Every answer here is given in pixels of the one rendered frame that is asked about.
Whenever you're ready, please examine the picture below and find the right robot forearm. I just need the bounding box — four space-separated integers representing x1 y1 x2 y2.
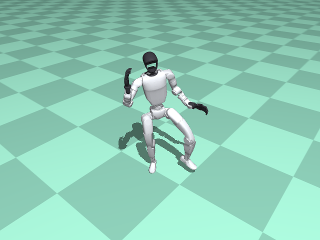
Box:
122 87 133 105

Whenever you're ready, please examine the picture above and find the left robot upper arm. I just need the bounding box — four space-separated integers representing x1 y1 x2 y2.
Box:
163 69 181 96

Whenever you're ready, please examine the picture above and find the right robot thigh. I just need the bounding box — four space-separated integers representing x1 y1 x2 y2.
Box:
141 112 155 148

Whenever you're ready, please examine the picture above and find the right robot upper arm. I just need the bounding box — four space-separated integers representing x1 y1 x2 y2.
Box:
123 77 142 108

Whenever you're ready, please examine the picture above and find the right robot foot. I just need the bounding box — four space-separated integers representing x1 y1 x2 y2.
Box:
149 159 157 174

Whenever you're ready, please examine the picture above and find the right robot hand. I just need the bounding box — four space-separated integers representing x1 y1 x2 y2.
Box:
124 68 132 94

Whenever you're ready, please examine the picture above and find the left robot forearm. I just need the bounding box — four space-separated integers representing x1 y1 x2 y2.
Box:
178 90 193 109

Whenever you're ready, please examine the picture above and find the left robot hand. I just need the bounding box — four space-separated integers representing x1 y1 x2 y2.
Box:
188 102 208 115

